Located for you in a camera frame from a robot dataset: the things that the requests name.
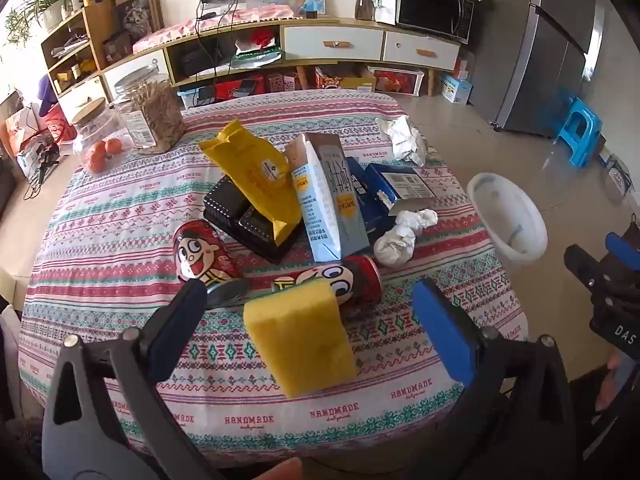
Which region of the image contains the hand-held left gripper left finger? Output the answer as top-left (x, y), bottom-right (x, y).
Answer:
top-left (42, 277), bottom-right (226, 480)

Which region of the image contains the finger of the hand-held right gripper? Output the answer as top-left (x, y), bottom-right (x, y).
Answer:
top-left (604, 232), bottom-right (640, 273)
top-left (564, 244), bottom-right (611, 293)

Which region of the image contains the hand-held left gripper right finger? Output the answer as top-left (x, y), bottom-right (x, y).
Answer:
top-left (400, 278), bottom-right (586, 480)

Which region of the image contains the red cartoon face can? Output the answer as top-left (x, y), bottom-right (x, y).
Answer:
top-left (172, 220), bottom-right (251, 311)
top-left (270, 255), bottom-right (383, 321)

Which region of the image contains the white plastic bin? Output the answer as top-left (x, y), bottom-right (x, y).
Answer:
top-left (466, 172), bottom-right (549, 268)

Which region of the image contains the yellow sponge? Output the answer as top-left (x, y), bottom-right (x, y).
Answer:
top-left (243, 279), bottom-right (358, 398)

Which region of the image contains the dark blue cardboard box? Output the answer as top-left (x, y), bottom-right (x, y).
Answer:
top-left (345, 156), bottom-right (438, 233)

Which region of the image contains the person's right hand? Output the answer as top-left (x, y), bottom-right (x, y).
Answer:
top-left (595, 349), bottom-right (627, 412)

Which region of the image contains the person's left hand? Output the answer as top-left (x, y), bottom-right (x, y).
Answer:
top-left (227, 457), bottom-right (304, 480)

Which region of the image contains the crumpled white tissue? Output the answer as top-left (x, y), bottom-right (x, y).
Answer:
top-left (372, 208), bottom-right (439, 267)

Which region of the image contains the patterned tablecloth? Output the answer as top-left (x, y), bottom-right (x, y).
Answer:
top-left (17, 91), bottom-right (531, 461)

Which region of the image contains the blue plastic stool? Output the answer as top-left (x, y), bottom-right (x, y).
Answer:
top-left (555, 97), bottom-right (608, 168)

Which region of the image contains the black plastic tray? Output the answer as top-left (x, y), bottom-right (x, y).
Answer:
top-left (202, 175), bottom-right (306, 265)

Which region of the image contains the light blue milk carton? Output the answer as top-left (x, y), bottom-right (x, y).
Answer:
top-left (285, 132), bottom-right (371, 263)

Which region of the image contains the yellow snack pouch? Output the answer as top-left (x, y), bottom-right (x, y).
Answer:
top-left (198, 119), bottom-right (303, 246)

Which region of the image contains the crumpled white paper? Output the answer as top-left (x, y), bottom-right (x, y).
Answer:
top-left (375, 115), bottom-right (428, 167)

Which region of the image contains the blue and white box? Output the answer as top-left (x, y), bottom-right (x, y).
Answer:
top-left (439, 72), bottom-right (474, 104)

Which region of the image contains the grey refrigerator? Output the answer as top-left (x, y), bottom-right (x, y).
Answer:
top-left (467, 0), bottom-right (608, 138)

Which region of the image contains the clear plastic seed jar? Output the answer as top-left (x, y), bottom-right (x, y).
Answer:
top-left (112, 59), bottom-right (187, 155)

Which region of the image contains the glass jar with wooden lid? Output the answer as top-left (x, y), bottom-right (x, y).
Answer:
top-left (70, 97), bottom-right (135, 176)

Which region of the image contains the red shopping bag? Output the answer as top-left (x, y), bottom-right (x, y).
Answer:
top-left (5, 104), bottom-right (77, 162)

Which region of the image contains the red and black box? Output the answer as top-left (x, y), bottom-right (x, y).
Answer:
top-left (216, 77), bottom-right (266, 100)

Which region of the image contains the red box in clear bin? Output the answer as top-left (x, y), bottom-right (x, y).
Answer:
top-left (372, 65), bottom-right (426, 97)

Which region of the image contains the narrow white drawer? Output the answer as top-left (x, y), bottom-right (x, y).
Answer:
top-left (382, 30), bottom-right (461, 72)

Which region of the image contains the colourful cardboard box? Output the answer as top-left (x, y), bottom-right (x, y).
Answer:
top-left (315, 66), bottom-right (376, 92)

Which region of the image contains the pink storage basket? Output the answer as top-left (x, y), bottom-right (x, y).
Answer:
top-left (265, 72), bottom-right (302, 94)

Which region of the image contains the black microwave oven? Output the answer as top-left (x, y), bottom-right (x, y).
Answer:
top-left (395, 0), bottom-right (476, 43)

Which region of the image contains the long wooden cabinet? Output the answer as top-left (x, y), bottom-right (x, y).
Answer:
top-left (165, 16), bottom-right (463, 92)

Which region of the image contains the wide white drawer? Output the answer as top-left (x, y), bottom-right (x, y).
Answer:
top-left (282, 25), bottom-right (386, 62)

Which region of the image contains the pink cloth cover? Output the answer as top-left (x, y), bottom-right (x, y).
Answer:
top-left (132, 2), bottom-right (301, 54)

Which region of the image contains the framed picture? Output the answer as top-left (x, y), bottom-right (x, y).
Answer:
top-left (112, 0), bottom-right (162, 50)

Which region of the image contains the wooden shelf unit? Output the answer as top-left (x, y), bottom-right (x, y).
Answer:
top-left (40, 0), bottom-right (173, 111)

